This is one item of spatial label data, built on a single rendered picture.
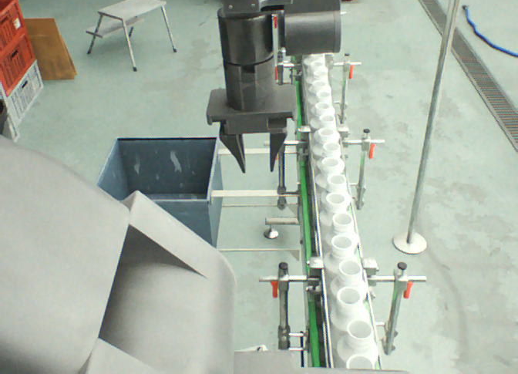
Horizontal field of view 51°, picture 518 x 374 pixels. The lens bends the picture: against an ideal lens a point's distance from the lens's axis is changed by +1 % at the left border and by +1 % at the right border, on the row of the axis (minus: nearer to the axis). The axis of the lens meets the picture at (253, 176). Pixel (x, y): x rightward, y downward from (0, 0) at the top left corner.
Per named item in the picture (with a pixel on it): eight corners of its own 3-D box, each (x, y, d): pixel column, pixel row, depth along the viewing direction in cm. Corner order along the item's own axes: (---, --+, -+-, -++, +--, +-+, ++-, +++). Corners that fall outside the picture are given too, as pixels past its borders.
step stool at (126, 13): (129, 35, 484) (120, -12, 460) (177, 51, 452) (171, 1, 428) (86, 53, 456) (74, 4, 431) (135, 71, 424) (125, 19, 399)
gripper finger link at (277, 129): (234, 156, 71) (227, 92, 65) (288, 153, 70) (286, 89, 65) (230, 187, 65) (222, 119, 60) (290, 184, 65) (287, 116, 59)
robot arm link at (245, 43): (217, -7, 58) (213, 11, 53) (281, -12, 58) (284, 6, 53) (224, 54, 62) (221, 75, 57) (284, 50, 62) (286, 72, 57)
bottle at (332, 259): (315, 312, 100) (318, 247, 90) (327, 290, 104) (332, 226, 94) (347, 325, 97) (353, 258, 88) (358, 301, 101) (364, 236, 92)
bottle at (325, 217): (312, 254, 112) (314, 192, 102) (339, 248, 113) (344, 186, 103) (323, 274, 107) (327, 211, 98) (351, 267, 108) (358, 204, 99)
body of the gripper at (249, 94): (213, 102, 66) (204, 45, 62) (295, 98, 65) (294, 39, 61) (207, 129, 61) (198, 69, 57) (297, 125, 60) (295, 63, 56)
